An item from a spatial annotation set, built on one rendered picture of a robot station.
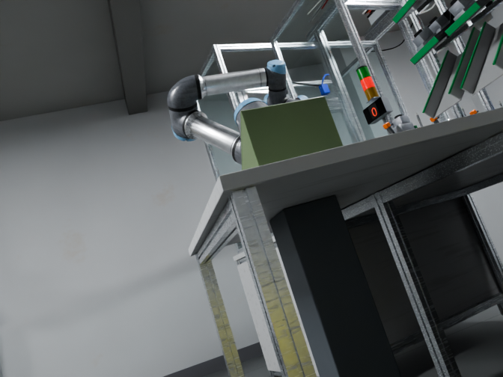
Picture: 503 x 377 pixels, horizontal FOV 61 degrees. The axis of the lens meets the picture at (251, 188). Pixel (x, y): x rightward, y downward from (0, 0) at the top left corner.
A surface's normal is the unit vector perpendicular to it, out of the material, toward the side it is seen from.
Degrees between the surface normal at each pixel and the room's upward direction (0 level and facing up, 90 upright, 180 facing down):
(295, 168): 90
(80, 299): 90
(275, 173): 90
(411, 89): 90
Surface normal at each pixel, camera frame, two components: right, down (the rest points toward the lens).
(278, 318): 0.20, -0.28
